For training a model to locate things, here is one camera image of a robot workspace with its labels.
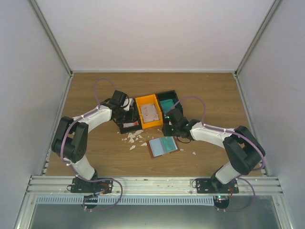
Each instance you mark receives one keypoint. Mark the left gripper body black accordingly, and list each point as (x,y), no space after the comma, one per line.
(124,117)

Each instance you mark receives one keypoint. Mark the aluminium rail frame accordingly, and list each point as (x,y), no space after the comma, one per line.
(152,186)

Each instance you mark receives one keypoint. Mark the grey slotted cable duct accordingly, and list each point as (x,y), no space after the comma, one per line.
(127,200)

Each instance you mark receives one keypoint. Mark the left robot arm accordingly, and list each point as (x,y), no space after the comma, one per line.
(71,136)

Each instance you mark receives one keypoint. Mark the red white cards stack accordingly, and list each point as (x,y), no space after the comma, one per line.
(129,125)

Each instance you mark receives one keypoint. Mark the white paper scrap pile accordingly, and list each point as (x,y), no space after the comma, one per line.
(133,136)

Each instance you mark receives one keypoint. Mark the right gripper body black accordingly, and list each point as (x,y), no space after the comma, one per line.
(172,132)

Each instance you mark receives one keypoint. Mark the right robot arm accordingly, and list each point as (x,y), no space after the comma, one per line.
(242,148)

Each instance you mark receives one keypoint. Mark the orange bin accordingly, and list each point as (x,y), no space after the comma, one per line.
(149,99)

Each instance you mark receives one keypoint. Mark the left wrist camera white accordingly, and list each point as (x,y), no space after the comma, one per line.
(128,103)

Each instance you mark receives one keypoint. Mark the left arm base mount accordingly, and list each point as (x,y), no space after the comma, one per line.
(80,186)

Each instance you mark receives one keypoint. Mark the green cards stack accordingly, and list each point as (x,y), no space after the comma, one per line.
(166,105)

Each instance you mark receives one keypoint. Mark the brown leather card holder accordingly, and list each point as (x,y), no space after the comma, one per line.
(161,146)

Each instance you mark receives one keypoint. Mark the white pink cards stack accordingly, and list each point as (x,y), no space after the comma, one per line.
(149,113)

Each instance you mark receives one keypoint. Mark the black bin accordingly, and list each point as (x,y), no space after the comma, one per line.
(128,121)
(163,96)

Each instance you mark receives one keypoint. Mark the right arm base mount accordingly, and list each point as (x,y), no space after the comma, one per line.
(212,186)

